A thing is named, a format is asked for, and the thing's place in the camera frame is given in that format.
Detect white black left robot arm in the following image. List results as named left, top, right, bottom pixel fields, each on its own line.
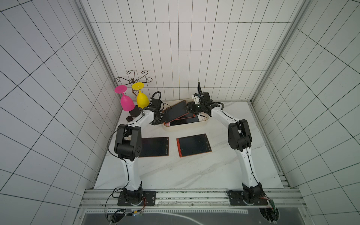
left=114, top=98, right=163, bottom=202

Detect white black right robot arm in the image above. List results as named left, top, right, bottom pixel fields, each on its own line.
left=185, top=92, right=265, bottom=205

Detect cream plastic storage box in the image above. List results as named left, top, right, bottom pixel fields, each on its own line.
left=160, top=99, right=210, bottom=131

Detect pink white writing tablet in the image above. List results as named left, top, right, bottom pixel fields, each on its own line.
left=163, top=113, right=203, bottom=128

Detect yellow plastic wine glass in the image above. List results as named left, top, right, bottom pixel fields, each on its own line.
left=132, top=82, right=150, bottom=109

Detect pink plastic wine glass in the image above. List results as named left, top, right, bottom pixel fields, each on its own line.
left=114, top=85, right=135, bottom=112

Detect glass jar black lid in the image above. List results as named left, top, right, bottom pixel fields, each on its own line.
left=126, top=116, right=134, bottom=122

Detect dark metal glass rack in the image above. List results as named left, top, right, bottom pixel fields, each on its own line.
left=113, top=70, right=153, bottom=117

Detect aluminium mounting rail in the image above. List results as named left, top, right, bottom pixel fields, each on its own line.
left=80, top=188, right=306, bottom=210

